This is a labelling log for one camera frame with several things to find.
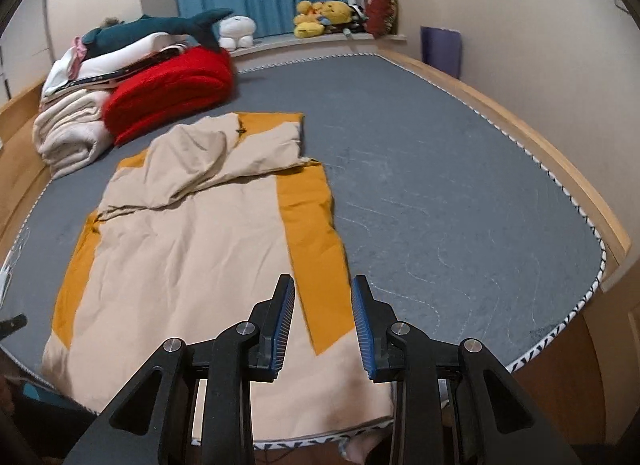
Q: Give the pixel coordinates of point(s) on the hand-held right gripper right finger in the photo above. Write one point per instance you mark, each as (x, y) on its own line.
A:
(365, 330)

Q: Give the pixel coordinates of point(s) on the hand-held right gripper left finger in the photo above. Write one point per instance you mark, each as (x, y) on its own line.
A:
(280, 325)

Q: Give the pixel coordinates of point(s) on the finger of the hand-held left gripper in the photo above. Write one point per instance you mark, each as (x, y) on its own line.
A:
(12, 326)

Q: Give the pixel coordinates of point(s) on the beige and mustard jacket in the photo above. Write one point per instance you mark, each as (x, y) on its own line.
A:
(175, 270)

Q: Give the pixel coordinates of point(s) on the person's right foot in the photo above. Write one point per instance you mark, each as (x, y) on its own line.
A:
(357, 450)

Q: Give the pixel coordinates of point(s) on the grey quilted mattress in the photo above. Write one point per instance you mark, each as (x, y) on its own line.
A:
(450, 195)

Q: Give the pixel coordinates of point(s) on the cream folded blanket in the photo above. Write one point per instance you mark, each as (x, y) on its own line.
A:
(70, 135)

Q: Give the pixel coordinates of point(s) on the red folded blanket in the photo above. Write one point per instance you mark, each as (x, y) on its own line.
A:
(170, 90)

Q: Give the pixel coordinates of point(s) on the white and pink hoodie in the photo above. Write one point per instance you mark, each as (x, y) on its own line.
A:
(60, 70)

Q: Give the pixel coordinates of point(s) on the white quilt with dark trim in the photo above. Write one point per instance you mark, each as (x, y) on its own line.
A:
(120, 72)

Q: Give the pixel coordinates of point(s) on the white window sill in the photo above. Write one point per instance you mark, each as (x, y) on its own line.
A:
(300, 42)

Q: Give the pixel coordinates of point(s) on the purple board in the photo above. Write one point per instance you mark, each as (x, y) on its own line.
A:
(440, 52)

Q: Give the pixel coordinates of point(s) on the white folded quilt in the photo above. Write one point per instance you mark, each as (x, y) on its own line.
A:
(130, 52)

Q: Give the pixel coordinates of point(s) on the yellow plush toy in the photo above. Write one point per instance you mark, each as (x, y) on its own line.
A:
(307, 20)
(336, 14)

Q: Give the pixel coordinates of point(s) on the black white striped plush toy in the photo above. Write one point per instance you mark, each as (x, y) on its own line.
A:
(358, 17)

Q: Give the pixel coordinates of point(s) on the dark red cushion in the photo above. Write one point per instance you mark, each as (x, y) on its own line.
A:
(380, 7)

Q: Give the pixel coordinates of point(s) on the teal shark plush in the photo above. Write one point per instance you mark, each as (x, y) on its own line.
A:
(150, 27)

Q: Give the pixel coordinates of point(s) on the wooden bed frame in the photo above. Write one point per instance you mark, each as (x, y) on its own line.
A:
(565, 365)

